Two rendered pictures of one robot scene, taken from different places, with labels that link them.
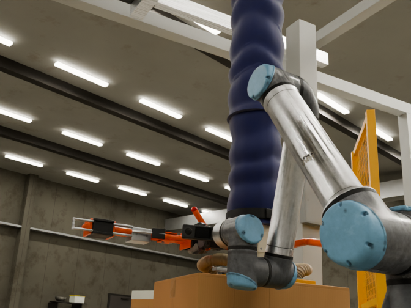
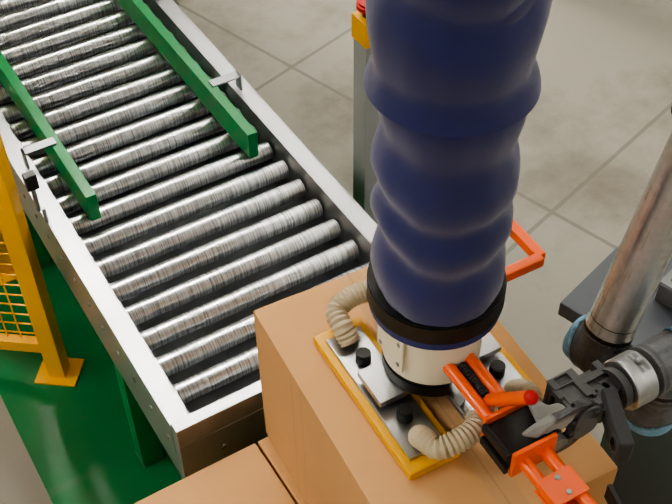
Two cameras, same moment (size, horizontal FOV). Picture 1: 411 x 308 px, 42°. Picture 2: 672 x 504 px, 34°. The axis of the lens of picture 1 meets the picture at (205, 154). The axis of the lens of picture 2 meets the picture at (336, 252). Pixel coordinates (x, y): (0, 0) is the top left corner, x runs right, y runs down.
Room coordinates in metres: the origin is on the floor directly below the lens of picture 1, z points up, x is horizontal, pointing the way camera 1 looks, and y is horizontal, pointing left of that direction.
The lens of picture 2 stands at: (2.19, 0.98, 2.49)
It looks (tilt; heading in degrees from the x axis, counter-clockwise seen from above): 46 degrees down; 268
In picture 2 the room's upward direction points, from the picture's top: 1 degrees counter-clockwise
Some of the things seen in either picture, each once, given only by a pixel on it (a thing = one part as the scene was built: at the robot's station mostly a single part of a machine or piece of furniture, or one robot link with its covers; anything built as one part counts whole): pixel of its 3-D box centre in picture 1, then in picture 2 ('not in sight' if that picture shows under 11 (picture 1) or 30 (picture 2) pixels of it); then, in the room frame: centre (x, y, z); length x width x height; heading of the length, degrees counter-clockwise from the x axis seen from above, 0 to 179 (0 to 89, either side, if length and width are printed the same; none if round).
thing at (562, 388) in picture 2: (215, 237); (586, 398); (1.76, -0.05, 1.07); 0.12 x 0.09 x 0.08; 29
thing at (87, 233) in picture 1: (99, 229); not in sight; (1.73, 0.34, 1.07); 0.08 x 0.07 x 0.05; 117
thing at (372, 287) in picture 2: (255, 219); (437, 283); (1.99, -0.20, 1.19); 0.23 x 0.23 x 0.04
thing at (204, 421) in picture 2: not in sight; (317, 367); (2.20, -0.52, 0.58); 0.70 x 0.03 x 0.06; 29
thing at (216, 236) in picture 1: (227, 233); (628, 379); (1.69, -0.08, 1.07); 0.09 x 0.05 x 0.10; 119
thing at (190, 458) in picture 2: not in sight; (318, 396); (2.19, -0.51, 0.48); 0.70 x 0.03 x 0.15; 29
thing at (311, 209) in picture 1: (314, 202); not in sight; (3.36, -0.72, 1.62); 0.20 x 0.05 x 0.30; 119
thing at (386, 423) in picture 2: not in sight; (383, 388); (2.08, -0.16, 0.97); 0.34 x 0.10 x 0.05; 117
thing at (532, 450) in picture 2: (195, 241); (518, 436); (1.88, 0.02, 1.07); 0.10 x 0.08 x 0.06; 27
